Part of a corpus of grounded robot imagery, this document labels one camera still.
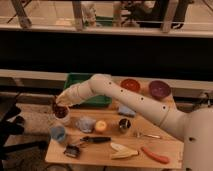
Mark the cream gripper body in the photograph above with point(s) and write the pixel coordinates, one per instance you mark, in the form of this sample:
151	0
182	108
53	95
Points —
64	98

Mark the dark red grape bunch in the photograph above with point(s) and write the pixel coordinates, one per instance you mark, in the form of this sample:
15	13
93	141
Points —
59	111

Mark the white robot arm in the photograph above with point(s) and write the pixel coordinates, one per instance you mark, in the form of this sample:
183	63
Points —
194	129

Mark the white paper cup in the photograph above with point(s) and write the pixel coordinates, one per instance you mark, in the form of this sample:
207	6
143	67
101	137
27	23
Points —
66	120

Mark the blue plastic cup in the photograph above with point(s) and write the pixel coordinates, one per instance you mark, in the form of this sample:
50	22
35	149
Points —
58	133

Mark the metal cup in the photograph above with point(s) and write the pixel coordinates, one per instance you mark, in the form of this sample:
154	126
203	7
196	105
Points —
124	125

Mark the green plastic tray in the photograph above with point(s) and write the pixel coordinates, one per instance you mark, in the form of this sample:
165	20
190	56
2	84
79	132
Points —
97	101

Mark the crumpled blue-grey cloth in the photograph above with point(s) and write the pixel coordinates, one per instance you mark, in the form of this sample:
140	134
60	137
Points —
85	124

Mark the small orange fruit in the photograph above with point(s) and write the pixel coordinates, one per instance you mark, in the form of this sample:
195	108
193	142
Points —
100	126

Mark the black binder clip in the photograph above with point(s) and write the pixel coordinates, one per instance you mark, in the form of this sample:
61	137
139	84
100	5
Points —
72	151

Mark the blue sponge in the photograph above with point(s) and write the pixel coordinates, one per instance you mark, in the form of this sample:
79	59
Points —
125	111

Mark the black chair base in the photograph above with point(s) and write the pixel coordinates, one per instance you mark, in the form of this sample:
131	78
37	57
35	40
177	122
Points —
11	123

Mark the red bowl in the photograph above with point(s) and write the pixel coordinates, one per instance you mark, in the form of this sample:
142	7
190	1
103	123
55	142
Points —
130	84

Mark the metal spoon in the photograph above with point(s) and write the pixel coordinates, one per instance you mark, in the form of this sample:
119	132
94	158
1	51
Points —
140	135

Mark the purple bowl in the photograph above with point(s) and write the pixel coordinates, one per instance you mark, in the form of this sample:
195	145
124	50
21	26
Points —
159	89

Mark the red sausage toy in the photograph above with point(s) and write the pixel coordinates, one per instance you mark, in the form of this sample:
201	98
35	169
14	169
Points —
155	157

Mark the black handled tool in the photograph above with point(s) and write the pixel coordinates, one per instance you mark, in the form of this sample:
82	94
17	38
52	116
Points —
97	139

